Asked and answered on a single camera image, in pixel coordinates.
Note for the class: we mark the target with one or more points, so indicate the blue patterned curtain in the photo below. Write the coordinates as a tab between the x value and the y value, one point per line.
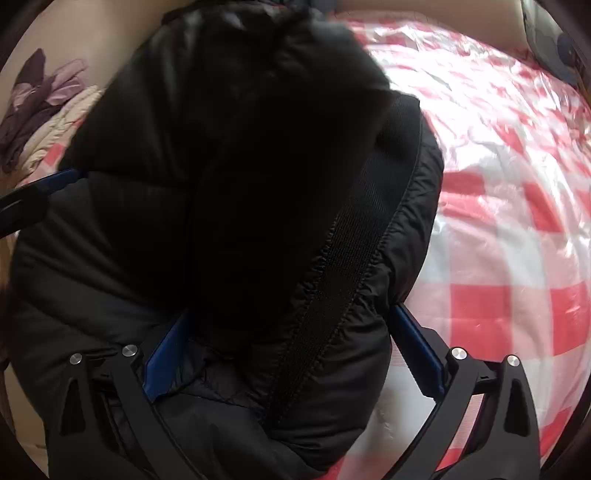
549	37

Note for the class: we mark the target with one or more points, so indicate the lilac cloth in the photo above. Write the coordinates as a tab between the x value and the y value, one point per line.
37	92

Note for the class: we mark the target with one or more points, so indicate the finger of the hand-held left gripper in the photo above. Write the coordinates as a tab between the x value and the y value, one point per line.
60	178

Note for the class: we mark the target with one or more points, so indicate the black puffer jacket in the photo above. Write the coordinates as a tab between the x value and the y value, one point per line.
231	184

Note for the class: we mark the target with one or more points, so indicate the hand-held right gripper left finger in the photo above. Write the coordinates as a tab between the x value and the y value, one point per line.
159	364

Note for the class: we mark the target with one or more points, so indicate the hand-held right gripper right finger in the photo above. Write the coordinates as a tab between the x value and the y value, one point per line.
420	350

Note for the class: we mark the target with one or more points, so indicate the cream quilted blanket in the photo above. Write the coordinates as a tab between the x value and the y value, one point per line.
60	124

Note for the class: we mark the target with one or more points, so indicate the pink checked bed cover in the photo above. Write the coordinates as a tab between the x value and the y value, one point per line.
508	230

